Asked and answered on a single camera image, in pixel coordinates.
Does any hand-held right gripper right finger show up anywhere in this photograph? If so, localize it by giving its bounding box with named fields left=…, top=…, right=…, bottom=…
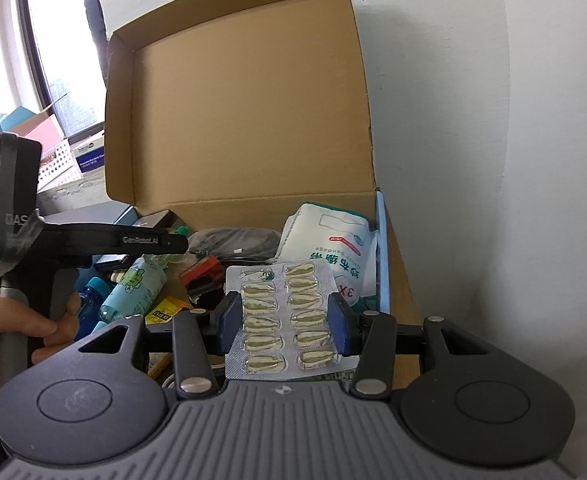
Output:
left=327, top=293, right=494, bottom=396

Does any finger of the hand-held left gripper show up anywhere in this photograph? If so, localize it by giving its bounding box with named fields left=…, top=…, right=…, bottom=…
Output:
left=44, top=222, right=190, bottom=256

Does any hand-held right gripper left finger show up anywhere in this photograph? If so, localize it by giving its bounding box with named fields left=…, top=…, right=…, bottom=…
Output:
left=76, top=291, right=245, bottom=395

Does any silver capsule blister pack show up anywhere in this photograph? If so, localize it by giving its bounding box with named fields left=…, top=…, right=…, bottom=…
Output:
left=224, top=261, right=357, bottom=381

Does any brown cardboard box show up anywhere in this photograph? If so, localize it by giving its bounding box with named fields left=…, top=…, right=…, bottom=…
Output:
left=104, top=0, right=422, bottom=392

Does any grey small box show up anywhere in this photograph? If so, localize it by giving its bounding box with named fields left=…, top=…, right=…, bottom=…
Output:
left=132, top=209, right=190, bottom=237

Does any light green plastic bottle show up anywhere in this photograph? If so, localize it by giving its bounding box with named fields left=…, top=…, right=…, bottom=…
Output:
left=98, top=255, right=172, bottom=324

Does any red and black stamp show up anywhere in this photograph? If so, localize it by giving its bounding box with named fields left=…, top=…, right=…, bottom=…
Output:
left=179, top=254, right=224, bottom=294

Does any white perforated basket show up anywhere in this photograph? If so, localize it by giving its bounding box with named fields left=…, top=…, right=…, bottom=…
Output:
left=36, top=137, right=83, bottom=192

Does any yellow packet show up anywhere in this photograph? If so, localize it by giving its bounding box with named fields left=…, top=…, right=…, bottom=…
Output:
left=145, top=295, right=195, bottom=326

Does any pink box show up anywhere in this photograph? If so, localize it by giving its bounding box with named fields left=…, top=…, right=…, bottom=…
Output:
left=4, top=114, right=68, bottom=159

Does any blue plastic bottle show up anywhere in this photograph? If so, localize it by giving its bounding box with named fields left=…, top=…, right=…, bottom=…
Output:
left=76, top=276, right=110, bottom=337

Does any black fabric pouch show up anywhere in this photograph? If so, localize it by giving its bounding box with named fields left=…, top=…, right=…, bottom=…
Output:
left=186, top=227, right=281, bottom=264

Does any teal folder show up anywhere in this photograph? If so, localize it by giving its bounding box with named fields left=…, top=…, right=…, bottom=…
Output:
left=0, top=105, right=45, bottom=133

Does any white gauze bandage packet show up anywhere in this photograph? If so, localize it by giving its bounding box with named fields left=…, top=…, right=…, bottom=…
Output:
left=276, top=203, right=382, bottom=312

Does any blue and white carton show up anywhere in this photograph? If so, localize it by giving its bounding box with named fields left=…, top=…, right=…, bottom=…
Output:
left=70, top=132, right=107, bottom=171

